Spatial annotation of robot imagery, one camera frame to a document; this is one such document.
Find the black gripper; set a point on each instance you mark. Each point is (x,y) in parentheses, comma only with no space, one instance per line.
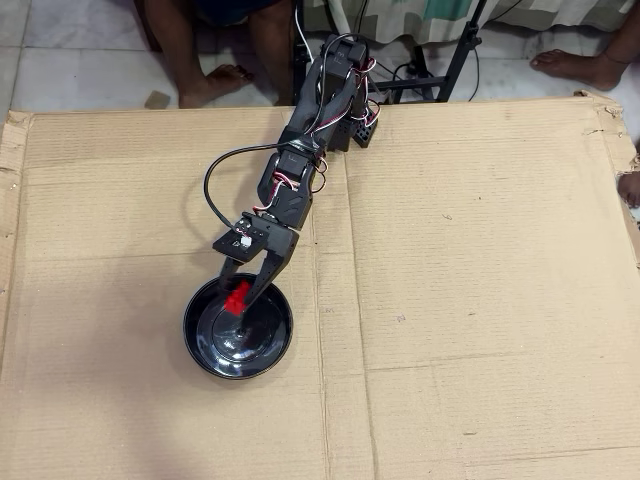
(278,242)

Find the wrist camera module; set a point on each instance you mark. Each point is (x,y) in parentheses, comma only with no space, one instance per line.
(234,247)

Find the bare human foot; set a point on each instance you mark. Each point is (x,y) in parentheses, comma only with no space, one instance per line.
(631,190)
(580,65)

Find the patterned green bedsheet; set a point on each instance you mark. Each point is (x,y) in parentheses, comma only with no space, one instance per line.
(525,15)

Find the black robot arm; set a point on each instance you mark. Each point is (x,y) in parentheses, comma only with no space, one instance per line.
(325,100)

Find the black round bowl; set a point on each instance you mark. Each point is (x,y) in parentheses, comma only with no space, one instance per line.
(260,345)

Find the black tripod stand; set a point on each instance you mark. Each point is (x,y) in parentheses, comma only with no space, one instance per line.
(457,55)

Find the large brown cardboard sheet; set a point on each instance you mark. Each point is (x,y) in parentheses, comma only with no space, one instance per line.
(450,300)

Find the small cardboard scrap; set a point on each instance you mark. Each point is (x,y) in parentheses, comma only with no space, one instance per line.
(157,100)

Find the red lego block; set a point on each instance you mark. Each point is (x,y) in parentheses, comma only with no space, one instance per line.
(235,299)

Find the bare human leg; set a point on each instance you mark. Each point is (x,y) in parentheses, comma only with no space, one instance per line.
(190,55)
(275,50)

